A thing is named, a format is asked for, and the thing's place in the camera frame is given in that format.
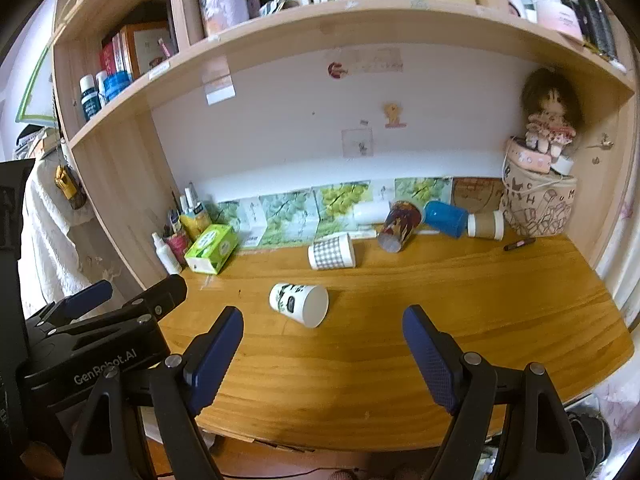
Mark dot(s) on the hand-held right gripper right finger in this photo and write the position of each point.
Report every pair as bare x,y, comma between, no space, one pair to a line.
430,360

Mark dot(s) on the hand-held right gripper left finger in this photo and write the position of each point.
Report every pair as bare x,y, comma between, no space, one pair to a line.
212,365

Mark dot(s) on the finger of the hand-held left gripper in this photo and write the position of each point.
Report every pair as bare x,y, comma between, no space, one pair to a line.
161,294
90,295

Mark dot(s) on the white panda print cup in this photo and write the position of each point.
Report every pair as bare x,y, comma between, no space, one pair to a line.
294,301

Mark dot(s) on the brown printed cup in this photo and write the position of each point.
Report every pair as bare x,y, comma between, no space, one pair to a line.
398,225

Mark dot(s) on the blue cup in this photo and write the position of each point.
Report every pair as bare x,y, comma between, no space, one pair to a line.
446,217

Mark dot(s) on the brown paper cup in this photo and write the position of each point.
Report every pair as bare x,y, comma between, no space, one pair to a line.
486,225

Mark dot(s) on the checked white cup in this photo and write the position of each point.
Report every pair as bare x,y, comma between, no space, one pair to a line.
331,251

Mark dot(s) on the white spray bottle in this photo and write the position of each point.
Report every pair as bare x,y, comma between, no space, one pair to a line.
166,255

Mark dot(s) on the white cloth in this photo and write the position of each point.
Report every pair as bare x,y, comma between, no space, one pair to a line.
60,240

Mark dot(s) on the green tissue box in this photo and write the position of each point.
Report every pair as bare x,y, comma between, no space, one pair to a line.
211,249

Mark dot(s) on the yellow bottle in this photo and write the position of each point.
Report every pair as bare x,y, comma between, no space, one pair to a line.
196,222

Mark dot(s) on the clear spray bottle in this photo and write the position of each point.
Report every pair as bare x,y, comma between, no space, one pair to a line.
192,202

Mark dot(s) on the green leaf print card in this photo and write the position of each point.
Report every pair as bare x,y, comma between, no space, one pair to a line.
340,202
422,190
227,211
290,217

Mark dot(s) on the yellow hanging charm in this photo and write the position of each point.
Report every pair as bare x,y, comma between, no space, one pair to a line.
65,180

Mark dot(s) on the small white carton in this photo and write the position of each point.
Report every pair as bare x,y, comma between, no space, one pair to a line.
253,220

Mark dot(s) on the dark pen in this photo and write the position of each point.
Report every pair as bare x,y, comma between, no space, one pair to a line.
520,244

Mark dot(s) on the white cylinder container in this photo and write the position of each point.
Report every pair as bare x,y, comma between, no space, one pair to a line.
370,211

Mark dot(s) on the brown card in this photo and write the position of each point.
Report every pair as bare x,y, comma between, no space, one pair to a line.
477,194

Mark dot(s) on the dark shoe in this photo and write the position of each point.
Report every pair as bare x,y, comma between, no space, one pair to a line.
590,435

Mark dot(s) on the dark blue bottle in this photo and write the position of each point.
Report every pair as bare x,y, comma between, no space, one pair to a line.
90,100

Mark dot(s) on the green framed board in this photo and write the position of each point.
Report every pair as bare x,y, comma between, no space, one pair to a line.
35,95

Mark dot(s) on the blue jar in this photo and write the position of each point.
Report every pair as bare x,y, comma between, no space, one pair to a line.
119,86

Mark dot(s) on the pink flowered box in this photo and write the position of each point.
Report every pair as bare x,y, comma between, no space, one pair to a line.
527,156

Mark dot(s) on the clear sticker note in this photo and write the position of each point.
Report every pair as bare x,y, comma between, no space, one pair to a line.
357,142

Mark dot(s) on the red books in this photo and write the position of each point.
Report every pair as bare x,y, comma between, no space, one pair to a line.
140,50

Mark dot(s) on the yellow bear sticker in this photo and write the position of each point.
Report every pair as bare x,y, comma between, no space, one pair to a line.
394,114

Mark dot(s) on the brown haired doll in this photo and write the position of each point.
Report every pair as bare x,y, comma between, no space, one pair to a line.
550,105

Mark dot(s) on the red round sticker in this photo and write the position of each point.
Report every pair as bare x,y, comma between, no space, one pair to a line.
336,69

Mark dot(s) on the wooden bookshelf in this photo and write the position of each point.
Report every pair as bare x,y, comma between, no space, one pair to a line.
350,25

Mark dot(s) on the pink and white bottle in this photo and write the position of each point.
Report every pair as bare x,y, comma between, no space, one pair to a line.
560,15

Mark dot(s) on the row of dark books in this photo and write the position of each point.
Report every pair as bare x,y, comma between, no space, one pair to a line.
597,25

